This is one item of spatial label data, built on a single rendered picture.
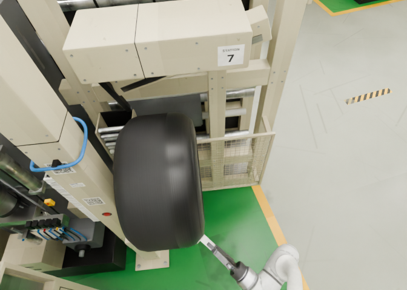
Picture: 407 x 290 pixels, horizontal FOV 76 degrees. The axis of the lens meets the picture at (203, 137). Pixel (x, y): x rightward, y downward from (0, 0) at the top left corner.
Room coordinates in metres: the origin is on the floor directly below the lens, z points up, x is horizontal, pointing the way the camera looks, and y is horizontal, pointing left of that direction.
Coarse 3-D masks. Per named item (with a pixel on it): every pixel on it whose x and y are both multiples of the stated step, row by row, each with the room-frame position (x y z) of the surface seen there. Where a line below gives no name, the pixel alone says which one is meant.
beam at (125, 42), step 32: (192, 0) 0.97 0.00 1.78; (224, 0) 0.95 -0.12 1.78; (96, 32) 0.81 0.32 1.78; (128, 32) 0.80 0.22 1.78; (160, 32) 0.78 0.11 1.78; (192, 32) 0.77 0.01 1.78; (224, 32) 0.75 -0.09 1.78; (96, 64) 0.73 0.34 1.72; (128, 64) 0.73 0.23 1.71; (160, 64) 0.74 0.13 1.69; (192, 64) 0.74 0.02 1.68
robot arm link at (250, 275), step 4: (248, 268) 0.19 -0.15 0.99; (248, 272) 0.18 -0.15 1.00; (252, 272) 0.18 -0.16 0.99; (244, 276) 0.16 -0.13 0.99; (248, 276) 0.16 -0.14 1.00; (252, 276) 0.16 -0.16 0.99; (256, 276) 0.16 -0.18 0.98; (236, 280) 0.16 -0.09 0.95; (240, 280) 0.15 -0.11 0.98; (244, 280) 0.15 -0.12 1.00; (248, 280) 0.15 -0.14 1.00; (252, 280) 0.15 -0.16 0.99; (256, 280) 0.15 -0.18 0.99; (240, 284) 0.14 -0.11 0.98; (244, 284) 0.14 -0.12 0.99; (248, 284) 0.13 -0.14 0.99; (252, 284) 0.13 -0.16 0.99; (244, 288) 0.12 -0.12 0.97; (248, 288) 0.12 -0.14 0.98; (252, 288) 0.12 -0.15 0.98
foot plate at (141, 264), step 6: (162, 252) 0.51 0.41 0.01; (168, 252) 0.51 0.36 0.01; (138, 258) 0.48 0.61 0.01; (162, 258) 0.47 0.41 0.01; (168, 258) 0.47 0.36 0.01; (138, 264) 0.44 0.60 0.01; (144, 264) 0.43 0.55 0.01; (150, 264) 0.43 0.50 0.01; (156, 264) 0.43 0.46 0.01; (162, 264) 0.42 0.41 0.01; (168, 264) 0.42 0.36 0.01; (138, 270) 0.39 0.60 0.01
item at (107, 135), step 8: (104, 112) 1.00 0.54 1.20; (112, 112) 1.00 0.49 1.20; (120, 112) 1.00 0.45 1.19; (128, 112) 1.00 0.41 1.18; (104, 120) 1.00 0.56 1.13; (112, 120) 1.00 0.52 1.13; (120, 120) 1.00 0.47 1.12; (96, 128) 0.89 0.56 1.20; (104, 128) 0.89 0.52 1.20; (112, 128) 0.88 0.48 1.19; (120, 128) 0.88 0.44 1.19; (104, 136) 0.86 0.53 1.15; (112, 136) 0.86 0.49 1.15; (104, 144) 0.86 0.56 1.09; (112, 144) 0.86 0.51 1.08; (112, 152) 0.86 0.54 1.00
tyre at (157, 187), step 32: (128, 128) 0.64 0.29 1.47; (160, 128) 0.62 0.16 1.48; (192, 128) 0.65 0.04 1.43; (128, 160) 0.49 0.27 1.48; (160, 160) 0.48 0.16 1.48; (192, 160) 0.49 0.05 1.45; (128, 192) 0.39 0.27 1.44; (160, 192) 0.38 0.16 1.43; (192, 192) 0.39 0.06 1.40; (128, 224) 0.31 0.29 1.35; (160, 224) 0.30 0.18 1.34; (192, 224) 0.30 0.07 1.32
